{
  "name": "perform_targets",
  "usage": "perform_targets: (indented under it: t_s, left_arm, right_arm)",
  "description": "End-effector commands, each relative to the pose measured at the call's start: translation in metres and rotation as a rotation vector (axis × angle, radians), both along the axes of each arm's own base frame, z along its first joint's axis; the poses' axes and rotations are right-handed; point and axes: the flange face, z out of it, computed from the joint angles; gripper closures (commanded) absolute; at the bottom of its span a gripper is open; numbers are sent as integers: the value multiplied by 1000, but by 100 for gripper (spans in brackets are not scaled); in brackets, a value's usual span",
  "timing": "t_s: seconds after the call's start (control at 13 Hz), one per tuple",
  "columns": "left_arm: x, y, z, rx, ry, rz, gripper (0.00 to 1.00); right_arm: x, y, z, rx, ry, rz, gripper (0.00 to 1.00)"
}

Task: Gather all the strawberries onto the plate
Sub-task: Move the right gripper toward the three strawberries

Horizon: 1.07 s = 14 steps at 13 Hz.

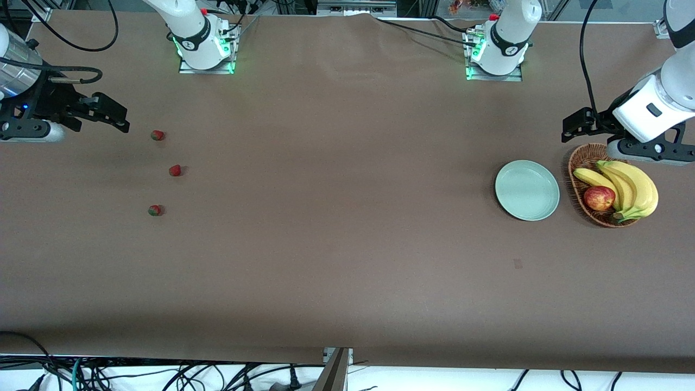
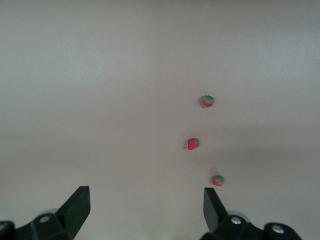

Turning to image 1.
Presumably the pale green plate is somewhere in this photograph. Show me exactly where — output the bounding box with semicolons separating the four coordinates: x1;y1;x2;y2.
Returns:
495;160;560;222

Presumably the brown wicker basket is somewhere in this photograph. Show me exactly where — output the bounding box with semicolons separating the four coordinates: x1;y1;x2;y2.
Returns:
568;143;652;228

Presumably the red apple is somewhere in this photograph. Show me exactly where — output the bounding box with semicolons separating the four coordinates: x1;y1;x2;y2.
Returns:
584;186;616;212

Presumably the yellow banana bunch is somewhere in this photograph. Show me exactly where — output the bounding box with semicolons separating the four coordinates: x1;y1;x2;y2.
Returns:
573;160;659;223

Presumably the grey box with ports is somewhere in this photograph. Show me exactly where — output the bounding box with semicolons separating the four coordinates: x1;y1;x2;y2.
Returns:
318;0;397;17

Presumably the brown table cover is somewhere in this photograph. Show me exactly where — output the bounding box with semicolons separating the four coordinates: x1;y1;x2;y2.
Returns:
0;10;695;375

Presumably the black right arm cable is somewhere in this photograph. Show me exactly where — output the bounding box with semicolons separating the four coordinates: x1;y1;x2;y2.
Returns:
0;0;120;85

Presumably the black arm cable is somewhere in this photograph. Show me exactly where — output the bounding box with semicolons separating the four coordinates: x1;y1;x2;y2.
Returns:
0;0;120;85
579;0;601;117

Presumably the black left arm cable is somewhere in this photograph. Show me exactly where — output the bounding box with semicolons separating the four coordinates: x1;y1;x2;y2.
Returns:
579;0;601;117

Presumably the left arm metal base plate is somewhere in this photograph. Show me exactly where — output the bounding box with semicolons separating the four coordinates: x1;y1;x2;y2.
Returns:
465;30;523;82

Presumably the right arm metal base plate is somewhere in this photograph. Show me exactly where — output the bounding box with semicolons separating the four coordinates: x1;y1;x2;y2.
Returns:
179;24;236;75

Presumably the black cable across table cover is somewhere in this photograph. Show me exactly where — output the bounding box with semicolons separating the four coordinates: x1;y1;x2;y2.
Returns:
374;15;479;45

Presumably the black looped floor cable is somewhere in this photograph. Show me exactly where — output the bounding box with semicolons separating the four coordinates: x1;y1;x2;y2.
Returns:
0;331;56;383

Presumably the metal frame post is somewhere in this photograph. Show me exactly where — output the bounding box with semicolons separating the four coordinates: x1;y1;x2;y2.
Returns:
312;348;354;391

